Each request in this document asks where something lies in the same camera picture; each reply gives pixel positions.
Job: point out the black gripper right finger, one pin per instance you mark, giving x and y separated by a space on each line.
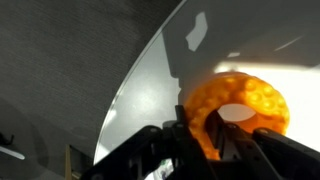
266 156

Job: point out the white bar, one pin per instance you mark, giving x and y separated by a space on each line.
11 153

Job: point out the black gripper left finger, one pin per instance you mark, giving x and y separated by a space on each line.
160 153

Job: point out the wooden stick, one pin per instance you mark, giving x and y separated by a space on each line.
68 163

